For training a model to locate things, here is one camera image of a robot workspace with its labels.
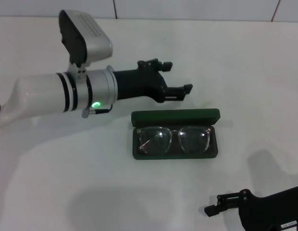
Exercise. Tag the clear white glasses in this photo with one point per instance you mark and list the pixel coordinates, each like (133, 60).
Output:
(173, 142)

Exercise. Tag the green glasses case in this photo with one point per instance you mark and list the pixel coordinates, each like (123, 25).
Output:
(175, 144)

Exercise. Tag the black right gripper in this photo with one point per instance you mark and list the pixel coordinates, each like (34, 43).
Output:
(271, 211)

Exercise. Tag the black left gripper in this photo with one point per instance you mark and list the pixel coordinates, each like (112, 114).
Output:
(139, 81)

